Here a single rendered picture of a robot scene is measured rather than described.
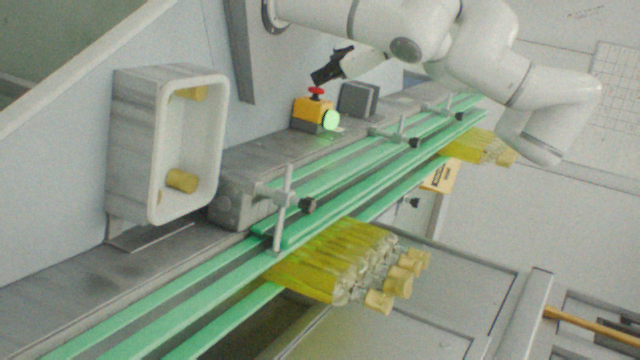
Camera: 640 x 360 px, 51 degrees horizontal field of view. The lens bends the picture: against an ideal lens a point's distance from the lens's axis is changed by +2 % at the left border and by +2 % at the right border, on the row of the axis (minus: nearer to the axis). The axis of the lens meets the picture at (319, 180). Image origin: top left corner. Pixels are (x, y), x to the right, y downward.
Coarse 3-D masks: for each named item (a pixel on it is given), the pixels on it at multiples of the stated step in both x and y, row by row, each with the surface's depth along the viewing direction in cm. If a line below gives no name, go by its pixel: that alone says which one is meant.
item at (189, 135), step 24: (168, 96) 93; (216, 96) 107; (168, 120) 107; (192, 120) 110; (216, 120) 109; (168, 144) 109; (192, 144) 111; (216, 144) 110; (168, 168) 111; (192, 168) 113; (216, 168) 111; (168, 192) 110; (168, 216) 102
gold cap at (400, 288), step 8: (384, 280) 119; (392, 280) 118; (400, 280) 117; (408, 280) 118; (384, 288) 118; (392, 288) 117; (400, 288) 116; (408, 288) 118; (392, 296) 118; (400, 296) 117; (408, 296) 118
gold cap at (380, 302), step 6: (366, 294) 114; (372, 294) 114; (378, 294) 114; (384, 294) 114; (366, 300) 114; (372, 300) 113; (378, 300) 113; (384, 300) 113; (390, 300) 113; (366, 306) 114; (372, 306) 113; (378, 306) 113; (384, 306) 112; (390, 306) 114; (384, 312) 113
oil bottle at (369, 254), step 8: (320, 232) 131; (328, 232) 132; (320, 240) 128; (328, 240) 128; (336, 240) 129; (344, 240) 129; (344, 248) 126; (352, 248) 126; (360, 248) 127; (368, 248) 128; (368, 256) 125; (376, 256) 126; (368, 264) 124; (376, 264) 125
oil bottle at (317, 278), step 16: (288, 256) 119; (304, 256) 120; (272, 272) 119; (288, 272) 118; (304, 272) 116; (320, 272) 115; (336, 272) 116; (352, 272) 117; (288, 288) 119; (304, 288) 117; (320, 288) 116; (336, 288) 114; (352, 288) 115; (336, 304) 115
